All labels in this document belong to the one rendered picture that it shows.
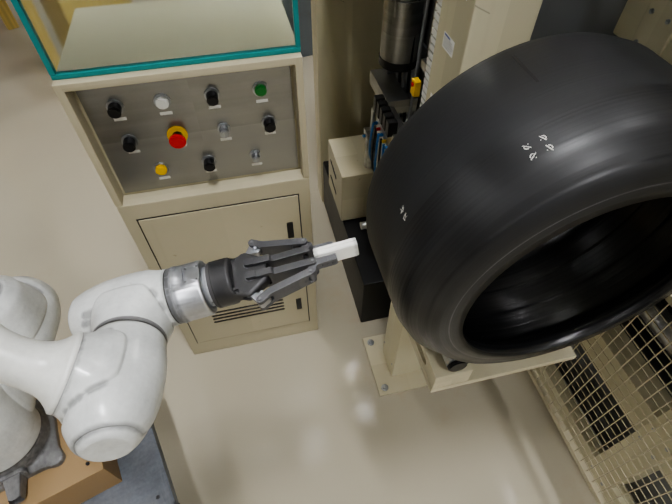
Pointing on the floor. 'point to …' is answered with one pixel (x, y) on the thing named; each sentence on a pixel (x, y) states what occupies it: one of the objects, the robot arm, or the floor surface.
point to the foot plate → (386, 384)
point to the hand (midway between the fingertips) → (336, 251)
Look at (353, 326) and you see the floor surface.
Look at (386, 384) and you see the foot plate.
